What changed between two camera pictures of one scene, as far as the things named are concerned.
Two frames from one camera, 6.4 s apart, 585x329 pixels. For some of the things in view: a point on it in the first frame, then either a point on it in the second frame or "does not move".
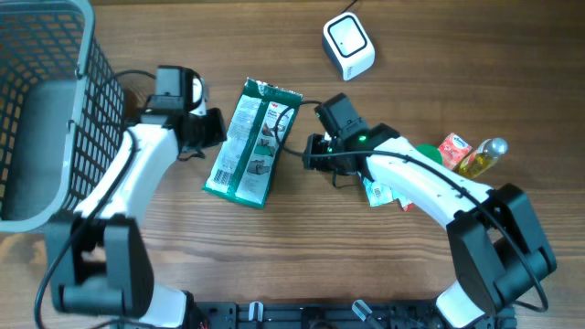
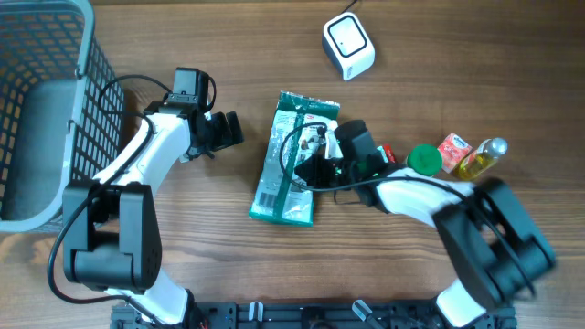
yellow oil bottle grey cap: x=479 y=161 does not move
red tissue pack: x=452 y=148 does not move
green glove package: x=254 y=124 → x=298 y=132
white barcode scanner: x=347 y=43 does not move
